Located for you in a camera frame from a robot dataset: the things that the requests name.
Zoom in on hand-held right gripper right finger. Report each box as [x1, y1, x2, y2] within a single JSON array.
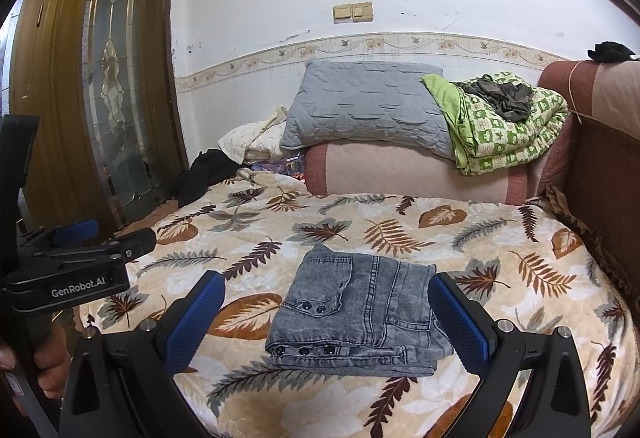
[[428, 272, 591, 438]]

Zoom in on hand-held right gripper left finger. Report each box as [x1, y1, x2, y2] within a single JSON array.
[[59, 271, 226, 438]]

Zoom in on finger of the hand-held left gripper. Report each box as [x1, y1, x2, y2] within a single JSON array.
[[20, 218, 99, 251], [37, 227, 158, 266]]

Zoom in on grey denim pants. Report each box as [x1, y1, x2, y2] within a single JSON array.
[[265, 243, 453, 378]]

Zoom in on person's left hand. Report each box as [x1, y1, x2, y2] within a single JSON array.
[[0, 322, 72, 419]]

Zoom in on black garment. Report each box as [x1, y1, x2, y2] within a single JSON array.
[[172, 148, 243, 208]]

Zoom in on leaf print blanket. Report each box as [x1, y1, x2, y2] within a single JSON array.
[[75, 168, 640, 438]]

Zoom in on brown ruffled sofa cover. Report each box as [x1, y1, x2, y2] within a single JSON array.
[[530, 183, 640, 299]]

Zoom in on cream pillow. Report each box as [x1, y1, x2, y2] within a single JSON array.
[[217, 106, 291, 165]]

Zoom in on wooden door with glass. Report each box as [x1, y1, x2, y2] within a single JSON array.
[[0, 0, 183, 244]]

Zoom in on purple colourful packet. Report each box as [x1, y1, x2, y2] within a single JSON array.
[[250, 151, 308, 181]]

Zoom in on green patterned quilt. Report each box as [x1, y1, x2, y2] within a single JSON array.
[[421, 72, 571, 176]]

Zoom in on dark olive garment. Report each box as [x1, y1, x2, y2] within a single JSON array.
[[460, 76, 535, 123]]

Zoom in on grey quilted pillow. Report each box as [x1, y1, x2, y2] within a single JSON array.
[[280, 58, 463, 161]]

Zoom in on small black cloth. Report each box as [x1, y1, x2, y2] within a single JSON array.
[[587, 41, 637, 64]]

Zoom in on beige cord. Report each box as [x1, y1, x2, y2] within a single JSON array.
[[570, 61, 588, 124]]

